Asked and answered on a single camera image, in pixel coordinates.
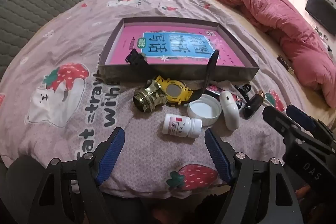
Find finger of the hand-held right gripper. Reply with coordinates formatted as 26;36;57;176
286;105;336;146
262;105;336;155

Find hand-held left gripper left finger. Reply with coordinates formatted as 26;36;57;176
34;127;126;224

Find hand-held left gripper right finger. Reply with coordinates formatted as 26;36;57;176
204;128;302;224

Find black and gold lighter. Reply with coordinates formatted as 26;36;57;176
242;90;266;119

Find black hair clip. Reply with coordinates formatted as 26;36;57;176
234;84;252;109

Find white earbud case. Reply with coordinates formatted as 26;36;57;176
219;91;240;131

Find white plastic bottle cap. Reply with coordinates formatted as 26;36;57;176
187;99;222;126

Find white pill bottle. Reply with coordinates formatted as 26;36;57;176
162;113;202;138

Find brass threaded fitting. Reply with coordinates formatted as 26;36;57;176
133;80;168;112

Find red and black lighter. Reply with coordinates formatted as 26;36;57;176
205;85;242;104

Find yellow watch with black strap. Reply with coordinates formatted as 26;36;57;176
125;49;220;107

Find shallow grey cardboard box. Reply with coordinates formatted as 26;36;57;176
98;17;260;82

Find small dark gold-trimmed packet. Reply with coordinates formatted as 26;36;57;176
276;55;295;73

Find pink quilt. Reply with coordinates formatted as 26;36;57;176
214;0;336;109

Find black television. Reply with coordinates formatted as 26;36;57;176
304;0;336;35

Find pink book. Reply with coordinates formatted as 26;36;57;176
109;25;246;67

